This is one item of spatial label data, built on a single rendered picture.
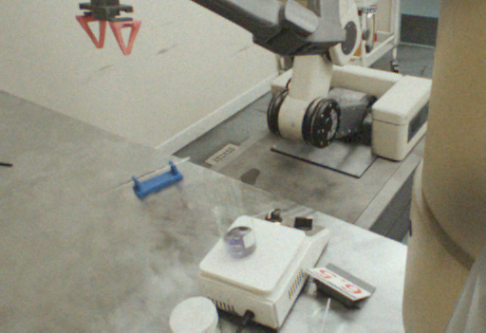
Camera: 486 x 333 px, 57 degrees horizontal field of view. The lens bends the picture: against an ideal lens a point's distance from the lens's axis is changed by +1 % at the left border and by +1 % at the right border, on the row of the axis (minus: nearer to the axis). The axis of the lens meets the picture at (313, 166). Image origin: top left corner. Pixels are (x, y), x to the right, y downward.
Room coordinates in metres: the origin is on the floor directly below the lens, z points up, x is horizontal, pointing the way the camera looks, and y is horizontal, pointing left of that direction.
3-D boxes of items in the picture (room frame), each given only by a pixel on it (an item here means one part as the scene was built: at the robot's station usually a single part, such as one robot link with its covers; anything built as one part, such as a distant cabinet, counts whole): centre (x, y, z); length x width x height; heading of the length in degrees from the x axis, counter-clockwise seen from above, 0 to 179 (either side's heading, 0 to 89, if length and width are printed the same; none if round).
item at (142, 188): (0.75, 0.33, 0.77); 0.10 x 0.03 x 0.04; 125
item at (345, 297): (0.44, -0.03, 0.77); 0.09 x 0.06 x 0.04; 49
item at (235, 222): (0.45, 0.12, 0.87); 0.06 x 0.05 x 0.08; 73
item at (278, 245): (0.45, 0.10, 0.83); 0.12 x 0.12 x 0.01; 63
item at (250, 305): (0.47, 0.09, 0.79); 0.22 x 0.13 x 0.08; 153
